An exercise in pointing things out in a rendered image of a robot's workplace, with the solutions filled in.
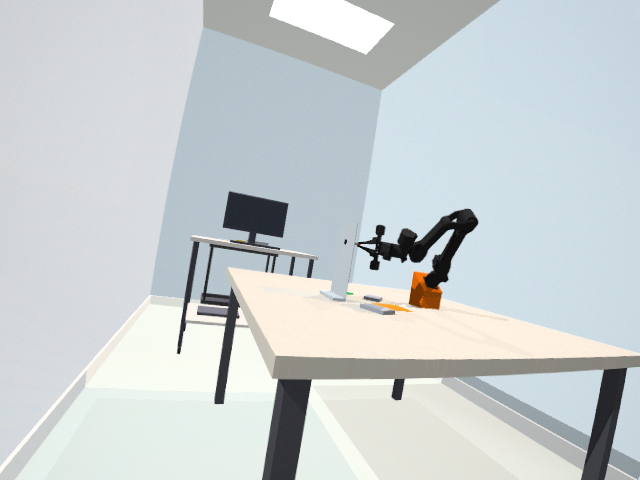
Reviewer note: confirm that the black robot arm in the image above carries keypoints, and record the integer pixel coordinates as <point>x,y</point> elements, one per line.
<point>465,223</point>

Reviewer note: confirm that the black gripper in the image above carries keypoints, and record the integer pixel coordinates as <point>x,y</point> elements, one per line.
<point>380,230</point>

